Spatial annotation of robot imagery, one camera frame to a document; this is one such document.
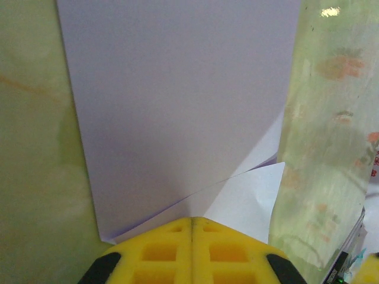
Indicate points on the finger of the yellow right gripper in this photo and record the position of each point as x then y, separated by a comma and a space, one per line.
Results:
370, 272

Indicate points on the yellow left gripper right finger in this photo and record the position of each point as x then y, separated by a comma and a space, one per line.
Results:
225, 254

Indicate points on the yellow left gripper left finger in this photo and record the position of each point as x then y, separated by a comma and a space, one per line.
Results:
165, 254

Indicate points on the lavender paper sheet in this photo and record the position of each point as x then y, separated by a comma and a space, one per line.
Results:
177, 103

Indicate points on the long grooved aluminium rail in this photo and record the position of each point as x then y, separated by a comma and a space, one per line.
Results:
353, 236

